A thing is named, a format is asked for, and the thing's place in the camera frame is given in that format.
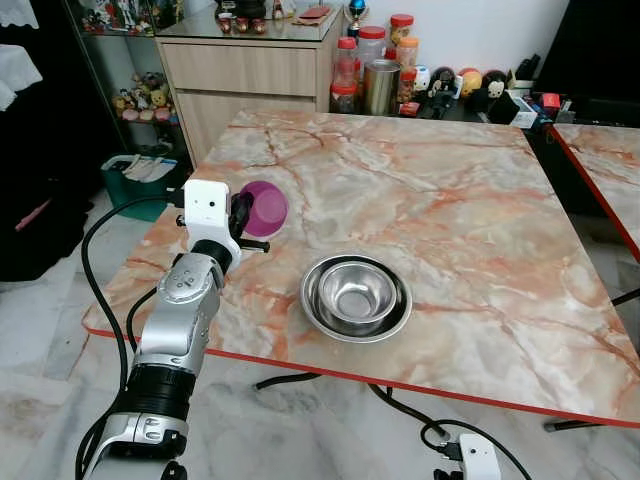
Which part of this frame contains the purple plastic cup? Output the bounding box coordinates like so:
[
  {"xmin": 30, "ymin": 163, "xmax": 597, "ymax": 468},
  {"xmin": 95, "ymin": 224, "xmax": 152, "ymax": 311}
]
[{"xmin": 240, "ymin": 180, "xmax": 290, "ymax": 239}]

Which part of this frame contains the steel deep plate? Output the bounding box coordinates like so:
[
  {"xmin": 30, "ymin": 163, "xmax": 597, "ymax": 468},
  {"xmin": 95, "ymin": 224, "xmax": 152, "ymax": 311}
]
[{"xmin": 300, "ymin": 253, "xmax": 413, "ymax": 344}]

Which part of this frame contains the green basket with papers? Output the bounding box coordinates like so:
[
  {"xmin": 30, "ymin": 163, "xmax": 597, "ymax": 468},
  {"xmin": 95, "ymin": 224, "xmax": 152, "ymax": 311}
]
[{"xmin": 100, "ymin": 153, "xmax": 188, "ymax": 224}]

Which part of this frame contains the small steel bowl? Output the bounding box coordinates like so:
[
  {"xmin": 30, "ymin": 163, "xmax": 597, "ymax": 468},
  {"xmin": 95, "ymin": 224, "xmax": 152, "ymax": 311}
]
[{"xmin": 318, "ymin": 262, "xmax": 397, "ymax": 327}]

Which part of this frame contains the light wooden drawer cabinet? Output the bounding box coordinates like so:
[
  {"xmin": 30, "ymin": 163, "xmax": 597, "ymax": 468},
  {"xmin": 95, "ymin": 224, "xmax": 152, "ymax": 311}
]
[{"xmin": 155, "ymin": 8, "xmax": 347, "ymax": 167}]

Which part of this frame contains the glass display shelf with figurines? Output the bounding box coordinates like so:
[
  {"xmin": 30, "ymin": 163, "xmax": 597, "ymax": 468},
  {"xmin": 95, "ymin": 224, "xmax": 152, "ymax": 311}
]
[{"xmin": 60, "ymin": 0, "xmax": 193, "ymax": 161}]

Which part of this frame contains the red cap plastic bottle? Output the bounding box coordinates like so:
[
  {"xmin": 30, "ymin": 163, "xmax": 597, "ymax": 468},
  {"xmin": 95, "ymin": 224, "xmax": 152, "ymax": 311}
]
[{"xmin": 333, "ymin": 37, "xmax": 360, "ymax": 114}]

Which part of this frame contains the steel canister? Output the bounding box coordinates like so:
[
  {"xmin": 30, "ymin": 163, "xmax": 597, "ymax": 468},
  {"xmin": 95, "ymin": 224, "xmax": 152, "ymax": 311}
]
[{"xmin": 363, "ymin": 58, "xmax": 401, "ymax": 116}]

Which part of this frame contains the black hanging cloth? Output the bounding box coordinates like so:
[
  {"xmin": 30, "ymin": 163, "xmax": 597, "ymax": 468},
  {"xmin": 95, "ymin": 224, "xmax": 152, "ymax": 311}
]
[{"xmin": 0, "ymin": 0, "xmax": 106, "ymax": 283}]

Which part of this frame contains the small red lid nut jar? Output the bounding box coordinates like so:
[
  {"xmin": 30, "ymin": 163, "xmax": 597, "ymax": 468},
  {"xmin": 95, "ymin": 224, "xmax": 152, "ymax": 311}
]
[{"xmin": 399, "ymin": 68, "xmax": 419, "ymax": 103}]

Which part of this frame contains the red lid clear jar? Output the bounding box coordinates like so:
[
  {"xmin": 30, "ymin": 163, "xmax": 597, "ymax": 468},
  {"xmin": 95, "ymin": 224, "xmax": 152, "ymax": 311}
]
[{"xmin": 358, "ymin": 27, "xmax": 388, "ymax": 67}]

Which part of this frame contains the flat red case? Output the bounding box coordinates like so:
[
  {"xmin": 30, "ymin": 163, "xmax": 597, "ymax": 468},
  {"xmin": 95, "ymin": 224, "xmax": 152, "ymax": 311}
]
[{"xmin": 297, "ymin": 5, "xmax": 334, "ymax": 22}]

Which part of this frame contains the small trophy cup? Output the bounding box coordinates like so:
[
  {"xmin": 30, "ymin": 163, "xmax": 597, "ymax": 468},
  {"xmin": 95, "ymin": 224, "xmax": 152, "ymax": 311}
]
[{"xmin": 345, "ymin": 0, "xmax": 370, "ymax": 32}]

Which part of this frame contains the jar with orange contents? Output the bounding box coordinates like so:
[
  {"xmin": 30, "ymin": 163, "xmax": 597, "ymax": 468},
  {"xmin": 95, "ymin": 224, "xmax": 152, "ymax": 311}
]
[{"xmin": 397, "ymin": 37, "xmax": 420, "ymax": 71}]

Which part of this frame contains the black round figurine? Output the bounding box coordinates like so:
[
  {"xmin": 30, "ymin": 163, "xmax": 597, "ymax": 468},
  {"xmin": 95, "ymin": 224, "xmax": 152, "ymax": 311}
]
[{"xmin": 434, "ymin": 68, "xmax": 460, "ymax": 98}]

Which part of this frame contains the red lid snack jar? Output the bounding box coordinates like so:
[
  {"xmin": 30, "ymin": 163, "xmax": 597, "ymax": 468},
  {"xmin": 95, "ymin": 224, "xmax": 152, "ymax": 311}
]
[{"xmin": 390, "ymin": 14, "xmax": 414, "ymax": 46}]

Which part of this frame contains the white hanging cloth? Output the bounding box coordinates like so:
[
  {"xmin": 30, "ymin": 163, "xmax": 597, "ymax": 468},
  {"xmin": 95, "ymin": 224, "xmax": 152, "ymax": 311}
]
[{"xmin": 0, "ymin": 44, "xmax": 44, "ymax": 112}]

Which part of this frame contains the yellow round figurine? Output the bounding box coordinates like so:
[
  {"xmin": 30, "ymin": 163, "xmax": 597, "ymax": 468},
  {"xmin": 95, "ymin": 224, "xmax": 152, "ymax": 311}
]
[{"xmin": 460, "ymin": 68, "xmax": 484, "ymax": 97}]

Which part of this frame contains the black and white figurine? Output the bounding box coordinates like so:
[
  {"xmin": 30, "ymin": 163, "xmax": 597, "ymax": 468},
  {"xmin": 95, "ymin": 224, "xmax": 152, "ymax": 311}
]
[{"xmin": 484, "ymin": 70, "xmax": 510, "ymax": 102}]

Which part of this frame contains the small white box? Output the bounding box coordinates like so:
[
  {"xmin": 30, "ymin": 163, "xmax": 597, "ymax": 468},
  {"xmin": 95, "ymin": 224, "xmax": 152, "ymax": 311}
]
[{"xmin": 506, "ymin": 90, "xmax": 542, "ymax": 130}]

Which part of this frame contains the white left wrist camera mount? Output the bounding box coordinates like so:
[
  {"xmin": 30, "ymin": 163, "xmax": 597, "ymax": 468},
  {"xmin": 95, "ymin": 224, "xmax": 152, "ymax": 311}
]
[{"xmin": 182, "ymin": 180, "xmax": 245, "ymax": 264}]

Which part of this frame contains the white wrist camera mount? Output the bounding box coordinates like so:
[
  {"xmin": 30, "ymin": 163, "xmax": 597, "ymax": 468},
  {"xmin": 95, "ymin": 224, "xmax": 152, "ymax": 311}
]
[
  {"xmin": 182, "ymin": 180, "xmax": 245, "ymax": 264},
  {"xmin": 455, "ymin": 432, "xmax": 502, "ymax": 480}
]

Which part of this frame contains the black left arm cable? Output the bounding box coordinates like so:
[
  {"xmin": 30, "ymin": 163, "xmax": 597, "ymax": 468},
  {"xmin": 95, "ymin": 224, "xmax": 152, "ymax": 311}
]
[{"xmin": 78, "ymin": 194, "xmax": 187, "ymax": 480}]

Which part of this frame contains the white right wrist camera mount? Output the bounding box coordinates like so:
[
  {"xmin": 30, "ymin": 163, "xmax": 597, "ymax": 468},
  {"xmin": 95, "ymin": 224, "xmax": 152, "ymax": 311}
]
[{"xmin": 455, "ymin": 432, "xmax": 502, "ymax": 480}]

